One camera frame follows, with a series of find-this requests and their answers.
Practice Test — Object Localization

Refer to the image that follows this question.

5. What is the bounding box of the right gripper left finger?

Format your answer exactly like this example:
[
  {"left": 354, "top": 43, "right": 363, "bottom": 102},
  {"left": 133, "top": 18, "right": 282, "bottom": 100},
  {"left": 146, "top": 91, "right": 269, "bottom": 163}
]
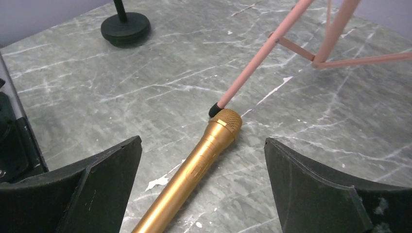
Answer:
[{"left": 0, "top": 136, "right": 142, "bottom": 233}]

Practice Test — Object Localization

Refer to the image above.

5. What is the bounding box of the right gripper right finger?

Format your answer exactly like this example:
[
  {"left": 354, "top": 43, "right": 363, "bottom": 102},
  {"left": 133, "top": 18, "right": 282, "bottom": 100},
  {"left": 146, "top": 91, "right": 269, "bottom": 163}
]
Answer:
[{"left": 264, "top": 138, "right": 412, "bottom": 233}]

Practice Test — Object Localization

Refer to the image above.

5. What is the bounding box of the gold toy microphone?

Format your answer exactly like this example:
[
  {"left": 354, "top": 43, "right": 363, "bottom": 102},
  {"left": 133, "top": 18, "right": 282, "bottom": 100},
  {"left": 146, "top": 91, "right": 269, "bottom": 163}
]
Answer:
[{"left": 133, "top": 109, "right": 242, "bottom": 233}]

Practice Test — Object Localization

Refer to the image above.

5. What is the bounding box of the black desktop mic stand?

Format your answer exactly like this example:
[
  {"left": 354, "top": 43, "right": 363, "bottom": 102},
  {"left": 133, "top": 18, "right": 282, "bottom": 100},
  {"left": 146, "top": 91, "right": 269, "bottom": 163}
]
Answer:
[{"left": 100, "top": 0, "right": 151, "bottom": 47}]

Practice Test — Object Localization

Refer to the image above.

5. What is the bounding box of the pink music stand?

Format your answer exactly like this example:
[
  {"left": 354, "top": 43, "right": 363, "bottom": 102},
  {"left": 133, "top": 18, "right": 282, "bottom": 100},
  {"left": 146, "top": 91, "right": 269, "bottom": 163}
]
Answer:
[{"left": 208, "top": 0, "right": 412, "bottom": 118}]

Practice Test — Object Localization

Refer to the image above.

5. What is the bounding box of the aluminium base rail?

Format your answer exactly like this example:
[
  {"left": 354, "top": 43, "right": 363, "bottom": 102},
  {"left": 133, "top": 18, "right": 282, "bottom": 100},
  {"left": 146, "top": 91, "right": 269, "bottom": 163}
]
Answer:
[{"left": 0, "top": 57, "right": 49, "bottom": 183}]

